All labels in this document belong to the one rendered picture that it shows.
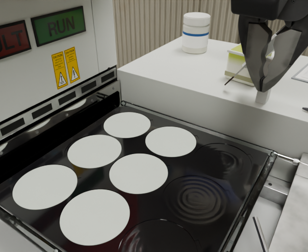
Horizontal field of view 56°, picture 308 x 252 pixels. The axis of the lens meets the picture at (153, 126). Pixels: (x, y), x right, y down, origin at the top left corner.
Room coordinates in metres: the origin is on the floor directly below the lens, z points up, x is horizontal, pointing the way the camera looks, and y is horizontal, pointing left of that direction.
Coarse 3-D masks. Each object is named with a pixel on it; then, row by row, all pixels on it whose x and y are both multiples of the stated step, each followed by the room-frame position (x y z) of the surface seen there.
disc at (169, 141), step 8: (160, 128) 0.50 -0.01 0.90; (168, 128) 0.50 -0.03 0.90; (176, 128) 0.50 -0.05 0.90; (152, 136) 0.47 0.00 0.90; (160, 136) 0.47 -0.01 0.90; (168, 136) 0.47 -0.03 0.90; (176, 136) 0.47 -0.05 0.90; (184, 136) 0.47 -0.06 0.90; (192, 136) 0.47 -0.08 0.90; (152, 144) 0.45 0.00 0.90; (160, 144) 0.45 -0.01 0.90; (168, 144) 0.45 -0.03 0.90; (176, 144) 0.45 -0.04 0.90; (184, 144) 0.45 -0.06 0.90; (192, 144) 0.45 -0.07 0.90; (160, 152) 0.42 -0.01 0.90; (168, 152) 0.42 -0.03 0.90; (176, 152) 0.42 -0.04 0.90; (184, 152) 0.42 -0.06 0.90
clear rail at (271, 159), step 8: (272, 152) 0.42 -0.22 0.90; (272, 160) 0.40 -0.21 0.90; (264, 168) 0.38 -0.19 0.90; (264, 176) 0.36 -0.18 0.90; (256, 184) 0.34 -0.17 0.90; (264, 184) 0.34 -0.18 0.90; (256, 192) 0.32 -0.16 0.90; (248, 200) 0.30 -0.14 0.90; (256, 200) 0.31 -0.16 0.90; (248, 208) 0.29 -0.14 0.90; (248, 216) 0.28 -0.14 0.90; (240, 224) 0.26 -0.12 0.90; (232, 232) 0.25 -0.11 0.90; (240, 232) 0.25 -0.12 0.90; (232, 240) 0.24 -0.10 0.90; (224, 248) 0.22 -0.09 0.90; (232, 248) 0.23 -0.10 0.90
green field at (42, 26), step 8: (56, 16) 0.54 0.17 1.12; (64, 16) 0.55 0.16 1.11; (72, 16) 0.57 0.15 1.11; (80, 16) 0.58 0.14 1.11; (40, 24) 0.51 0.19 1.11; (48, 24) 0.52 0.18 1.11; (56, 24) 0.53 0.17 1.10; (64, 24) 0.55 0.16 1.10; (72, 24) 0.56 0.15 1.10; (80, 24) 0.58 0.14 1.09; (40, 32) 0.50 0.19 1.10; (48, 32) 0.52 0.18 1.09; (56, 32) 0.53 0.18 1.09; (64, 32) 0.55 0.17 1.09; (72, 32) 0.56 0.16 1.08; (40, 40) 0.50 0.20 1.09; (48, 40) 0.51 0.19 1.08
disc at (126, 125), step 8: (128, 112) 0.57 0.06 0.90; (112, 120) 0.53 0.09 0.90; (120, 120) 0.53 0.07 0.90; (128, 120) 0.53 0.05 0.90; (136, 120) 0.53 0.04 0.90; (144, 120) 0.53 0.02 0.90; (104, 128) 0.50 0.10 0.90; (112, 128) 0.50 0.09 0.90; (120, 128) 0.50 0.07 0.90; (128, 128) 0.50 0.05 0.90; (136, 128) 0.50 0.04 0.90; (144, 128) 0.50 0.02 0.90; (120, 136) 0.47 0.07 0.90; (128, 136) 0.47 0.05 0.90
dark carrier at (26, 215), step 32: (96, 128) 0.50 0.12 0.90; (192, 128) 0.50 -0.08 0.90; (64, 160) 0.40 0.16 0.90; (192, 160) 0.40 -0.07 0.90; (224, 160) 0.40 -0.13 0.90; (256, 160) 0.40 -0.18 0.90; (0, 192) 0.32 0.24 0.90; (160, 192) 0.32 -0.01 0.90; (192, 192) 0.32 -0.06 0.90; (224, 192) 0.32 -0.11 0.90; (32, 224) 0.26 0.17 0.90; (128, 224) 0.26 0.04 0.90; (160, 224) 0.26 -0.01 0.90; (192, 224) 0.26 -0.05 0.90; (224, 224) 0.26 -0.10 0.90
